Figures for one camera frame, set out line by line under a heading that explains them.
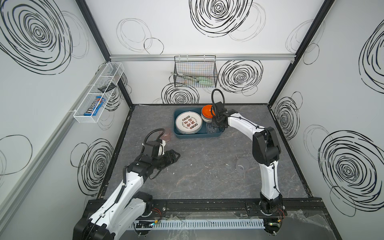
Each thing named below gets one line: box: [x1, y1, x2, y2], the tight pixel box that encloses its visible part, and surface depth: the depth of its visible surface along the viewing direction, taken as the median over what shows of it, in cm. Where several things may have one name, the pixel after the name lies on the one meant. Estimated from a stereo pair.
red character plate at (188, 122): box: [175, 111, 203, 135], surface depth 107 cm
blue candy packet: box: [84, 96, 106, 117], surface depth 72 cm
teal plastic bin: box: [173, 107, 190, 139], surface depth 105 cm
